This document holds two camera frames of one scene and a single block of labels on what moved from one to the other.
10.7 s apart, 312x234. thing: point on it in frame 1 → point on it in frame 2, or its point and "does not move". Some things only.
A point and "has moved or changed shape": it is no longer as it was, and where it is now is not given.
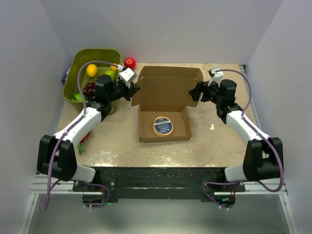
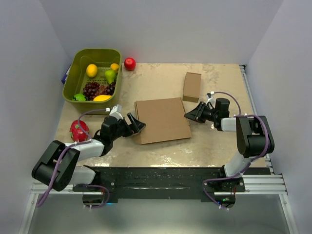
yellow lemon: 91,70 does not move
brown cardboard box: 164,91 has moved or changed shape
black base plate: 159,183 does not move
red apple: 129,63 does not move
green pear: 112,73 does not move
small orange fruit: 113,68 does not move
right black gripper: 204,87 → 197,114
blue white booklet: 65,77 does not move
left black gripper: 131,91 → 136,126
